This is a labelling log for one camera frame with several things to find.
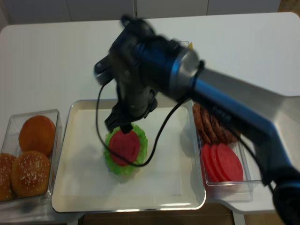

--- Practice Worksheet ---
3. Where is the white metal tray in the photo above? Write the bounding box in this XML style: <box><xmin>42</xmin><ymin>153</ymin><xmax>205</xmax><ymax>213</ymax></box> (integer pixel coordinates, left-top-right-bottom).
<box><xmin>52</xmin><ymin>97</ymin><xmax>206</xmax><ymax>213</ymax></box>

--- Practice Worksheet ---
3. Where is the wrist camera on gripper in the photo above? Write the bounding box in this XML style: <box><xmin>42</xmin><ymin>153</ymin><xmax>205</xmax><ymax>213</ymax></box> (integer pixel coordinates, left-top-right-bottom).
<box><xmin>94</xmin><ymin>54</ymin><xmax>117</xmax><ymax>85</ymax></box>

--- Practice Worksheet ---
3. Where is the clear patty and tomato container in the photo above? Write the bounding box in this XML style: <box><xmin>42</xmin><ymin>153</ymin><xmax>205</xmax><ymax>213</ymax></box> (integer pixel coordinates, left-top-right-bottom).
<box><xmin>192</xmin><ymin>100</ymin><xmax>265</xmax><ymax>202</ymax></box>

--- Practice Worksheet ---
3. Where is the sesame bun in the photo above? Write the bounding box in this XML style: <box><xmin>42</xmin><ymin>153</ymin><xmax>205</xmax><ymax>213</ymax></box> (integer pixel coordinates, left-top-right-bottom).
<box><xmin>10</xmin><ymin>151</ymin><xmax>51</xmax><ymax>198</ymax></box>
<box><xmin>0</xmin><ymin>153</ymin><xmax>16</xmax><ymax>201</ymax></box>

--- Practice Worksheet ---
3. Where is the brown burger patty front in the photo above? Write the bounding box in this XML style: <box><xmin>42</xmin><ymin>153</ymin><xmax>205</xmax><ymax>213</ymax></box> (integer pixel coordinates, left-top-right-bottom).
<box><xmin>210</xmin><ymin>115</ymin><xmax>238</xmax><ymax>144</ymax></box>

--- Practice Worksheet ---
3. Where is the blue silver right robot arm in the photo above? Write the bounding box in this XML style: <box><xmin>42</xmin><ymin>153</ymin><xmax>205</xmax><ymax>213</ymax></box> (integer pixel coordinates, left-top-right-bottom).
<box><xmin>105</xmin><ymin>36</ymin><xmax>300</xmax><ymax>225</ymax></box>

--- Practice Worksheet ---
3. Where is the flat bun bottom half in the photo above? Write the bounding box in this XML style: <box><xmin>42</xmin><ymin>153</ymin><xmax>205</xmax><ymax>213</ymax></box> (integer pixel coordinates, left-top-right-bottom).
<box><xmin>18</xmin><ymin>115</ymin><xmax>55</xmax><ymax>156</ymax></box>

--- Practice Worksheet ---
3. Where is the yellow cheese slice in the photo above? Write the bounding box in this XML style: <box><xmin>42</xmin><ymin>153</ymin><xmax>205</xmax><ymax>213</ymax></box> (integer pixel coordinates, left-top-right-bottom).
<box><xmin>187</xmin><ymin>42</ymin><xmax>193</xmax><ymax>50</ymax></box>

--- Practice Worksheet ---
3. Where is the brown burger patty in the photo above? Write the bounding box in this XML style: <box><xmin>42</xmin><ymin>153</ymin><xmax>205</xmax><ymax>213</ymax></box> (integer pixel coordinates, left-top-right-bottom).
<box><xmin>192</xmin><ymin>103</ymin><xmax>211</xmax><ymax>144</ymax></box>
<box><xmin>210</xmin><ymin>115</ymin><xmax>238</xmax><ymax>144</ymax></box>
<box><xmin>201</xmin><ymin>107</ymin><xmax>220</xmax><ymax>144</ymax></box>

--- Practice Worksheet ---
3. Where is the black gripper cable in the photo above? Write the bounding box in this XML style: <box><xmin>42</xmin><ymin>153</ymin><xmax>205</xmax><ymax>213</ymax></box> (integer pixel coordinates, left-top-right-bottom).
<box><xmin>95</xmin><ymin>82</ymin><xmax>195</xmax><ymax>167</ymax></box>

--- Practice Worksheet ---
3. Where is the red tomato slice front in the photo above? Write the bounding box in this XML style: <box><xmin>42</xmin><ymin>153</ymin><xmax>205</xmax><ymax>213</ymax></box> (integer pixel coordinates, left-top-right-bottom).
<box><xmin>108</xmin><ymin>130</ymin><xmax>140</xmax><ymax>163</ymax></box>

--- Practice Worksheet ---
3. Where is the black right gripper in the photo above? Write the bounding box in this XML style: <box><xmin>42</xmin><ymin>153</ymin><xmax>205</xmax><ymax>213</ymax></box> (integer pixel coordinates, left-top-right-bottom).
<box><xmin>105</xmin><ymin>43</ymin><xmax>162</xmax><ymax>134</ymax></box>

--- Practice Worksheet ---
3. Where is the sesame bun top left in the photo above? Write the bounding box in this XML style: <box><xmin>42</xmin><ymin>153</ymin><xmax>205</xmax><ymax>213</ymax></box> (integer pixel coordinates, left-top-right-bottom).
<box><xmin>0</xmin><ymin>153</ymin><xmax>16</xmax><ymax>201</ymax></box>

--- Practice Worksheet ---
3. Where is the red tomato slice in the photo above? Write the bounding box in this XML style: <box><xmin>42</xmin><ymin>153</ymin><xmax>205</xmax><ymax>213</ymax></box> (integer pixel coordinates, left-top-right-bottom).
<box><xmin>202</xmin><ymin>144</ymin><xmax>219</xmax><ymax>182</ymax></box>
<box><xmin>108</xmin><ymin>130</ymin><xmax>140</xmax><ymax>163</ymax></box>
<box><xmin>210</xmin><ymin>144</ymin><xmax>228</xmax><ymax>182</ymax></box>
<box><xmin>216</xmin><ymin>143</ymin><xmax>243</xmax><ymax>181</ymax></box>

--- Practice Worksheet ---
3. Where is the red tomato slice back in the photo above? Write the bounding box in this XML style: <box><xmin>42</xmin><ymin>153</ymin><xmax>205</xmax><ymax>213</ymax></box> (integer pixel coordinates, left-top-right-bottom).
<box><xmin>202</xmin><ymin>144</ymin><xmax>219</xmax><ymax>182</ymax></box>

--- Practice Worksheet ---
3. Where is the green lettuce leaf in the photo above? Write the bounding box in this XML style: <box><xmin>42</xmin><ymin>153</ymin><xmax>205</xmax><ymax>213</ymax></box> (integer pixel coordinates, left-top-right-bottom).
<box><xmin>104</xmin><ymin>123</ymin><xmax>148</xmax><ymax>176</ymax></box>

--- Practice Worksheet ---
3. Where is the clear bun container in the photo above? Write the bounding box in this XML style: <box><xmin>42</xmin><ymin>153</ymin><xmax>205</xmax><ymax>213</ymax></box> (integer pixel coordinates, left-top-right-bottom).
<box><xmin>1</xmin><ymin>109</ymin><xmax>63</xmax><ymax>201</ymax></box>

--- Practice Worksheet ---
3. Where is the sesame bun top right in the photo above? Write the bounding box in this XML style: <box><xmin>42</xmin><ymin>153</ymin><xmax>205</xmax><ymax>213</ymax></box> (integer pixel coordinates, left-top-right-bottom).
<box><xmin>10</xmin><ymin>151</ymin><xmax>51</xmax><ymax>198</ymax></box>

